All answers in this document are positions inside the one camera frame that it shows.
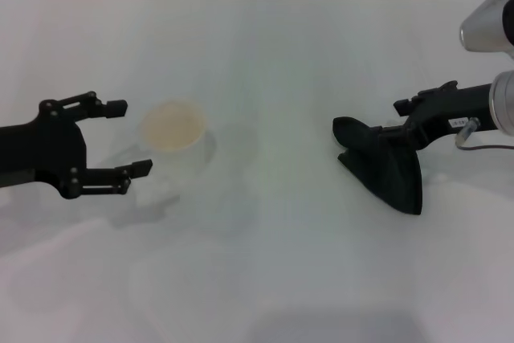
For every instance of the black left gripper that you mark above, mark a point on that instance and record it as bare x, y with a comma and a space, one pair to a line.
44, 150

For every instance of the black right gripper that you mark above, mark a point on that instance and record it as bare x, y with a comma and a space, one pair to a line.
462, 108

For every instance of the dark blue rag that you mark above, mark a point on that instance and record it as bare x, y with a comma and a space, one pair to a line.
393, 174

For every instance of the white paper cup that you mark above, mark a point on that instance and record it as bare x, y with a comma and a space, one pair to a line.
172, 126

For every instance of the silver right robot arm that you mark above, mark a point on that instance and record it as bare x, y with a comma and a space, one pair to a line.
502, 102

